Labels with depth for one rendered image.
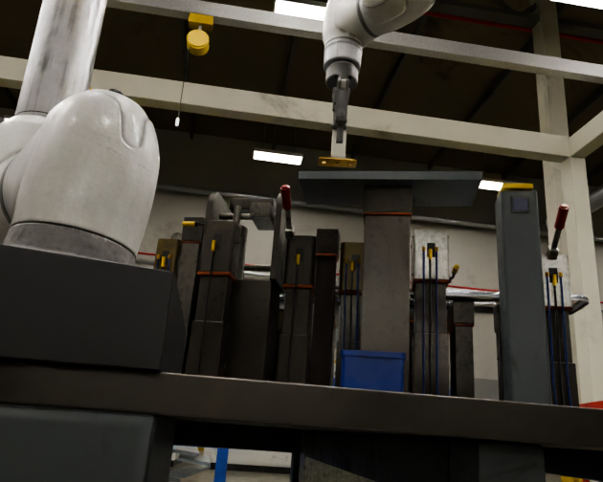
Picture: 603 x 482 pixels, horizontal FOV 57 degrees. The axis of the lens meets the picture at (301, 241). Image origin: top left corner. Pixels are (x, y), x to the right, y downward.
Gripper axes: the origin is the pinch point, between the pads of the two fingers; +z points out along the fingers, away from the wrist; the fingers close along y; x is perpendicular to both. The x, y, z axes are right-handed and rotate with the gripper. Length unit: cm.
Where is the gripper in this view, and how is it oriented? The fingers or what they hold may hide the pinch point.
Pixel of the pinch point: (338, 146)
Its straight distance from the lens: 126.0
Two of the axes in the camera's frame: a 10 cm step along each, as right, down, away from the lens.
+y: -0.3, 3.2, 9.5
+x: -10.0, -0.7, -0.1
